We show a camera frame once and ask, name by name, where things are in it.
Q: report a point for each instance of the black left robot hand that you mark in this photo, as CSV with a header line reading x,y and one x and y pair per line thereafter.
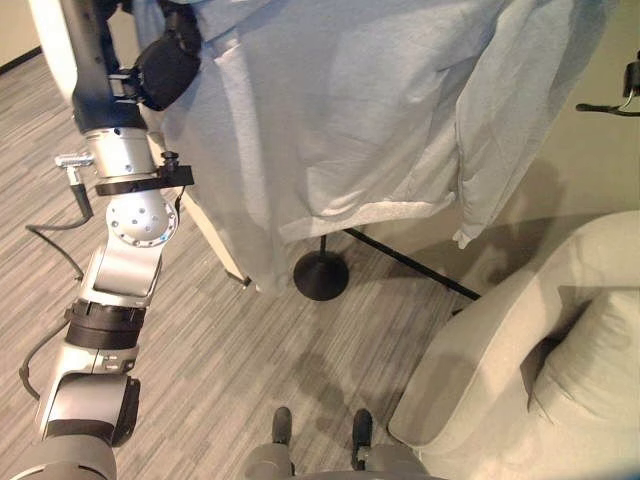
x,y
95,65

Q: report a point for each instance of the light blue shirt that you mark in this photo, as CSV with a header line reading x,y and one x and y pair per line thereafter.
x,y
350,100

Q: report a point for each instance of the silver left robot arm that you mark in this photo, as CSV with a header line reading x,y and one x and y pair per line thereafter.
x,y
125,260

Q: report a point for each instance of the cream clothes rack leg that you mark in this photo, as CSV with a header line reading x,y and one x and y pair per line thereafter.
x,y
220,245

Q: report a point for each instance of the beige fabric sofa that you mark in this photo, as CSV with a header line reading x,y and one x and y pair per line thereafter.
x,y
480,360

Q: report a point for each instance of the beige sofa cushion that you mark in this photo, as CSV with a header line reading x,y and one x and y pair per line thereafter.
x,y
600,360

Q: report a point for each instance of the black round stand base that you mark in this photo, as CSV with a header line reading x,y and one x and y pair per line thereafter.
x,y
320,277

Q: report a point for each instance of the black baseboard strip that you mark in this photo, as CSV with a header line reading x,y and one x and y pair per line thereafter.
x,y
415,265

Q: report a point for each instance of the black device on stand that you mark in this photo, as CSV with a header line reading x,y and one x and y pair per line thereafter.
x,y
632,75

